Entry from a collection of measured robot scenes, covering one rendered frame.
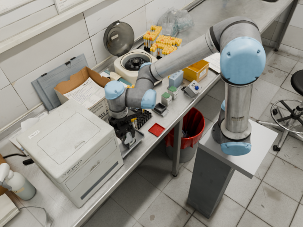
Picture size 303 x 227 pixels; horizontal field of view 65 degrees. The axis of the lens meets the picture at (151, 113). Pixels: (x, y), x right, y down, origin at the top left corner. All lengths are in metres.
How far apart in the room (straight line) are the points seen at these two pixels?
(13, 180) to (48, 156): 0.24
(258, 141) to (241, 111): 0.44
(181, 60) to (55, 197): 0.81
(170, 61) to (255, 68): 0.32
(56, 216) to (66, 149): 0.35
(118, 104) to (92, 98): 0.53
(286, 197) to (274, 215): 0.20
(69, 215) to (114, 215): 0.92
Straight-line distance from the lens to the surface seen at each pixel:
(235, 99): 0.82
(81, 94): 1.47
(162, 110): 1.34
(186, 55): 0.87
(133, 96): 0.88
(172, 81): 1.43
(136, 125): 1.27
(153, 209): 2.02
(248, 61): 0.69
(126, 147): 1.20
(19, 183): 1.15
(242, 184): 2.20
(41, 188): 1.26
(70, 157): 0.92
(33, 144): 1.01
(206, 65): 1.55
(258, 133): 1.31
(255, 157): 1.23
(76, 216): 1.15
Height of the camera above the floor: 1.91
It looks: 49 degrees down
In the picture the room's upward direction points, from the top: 4 degrees counter-clockwise
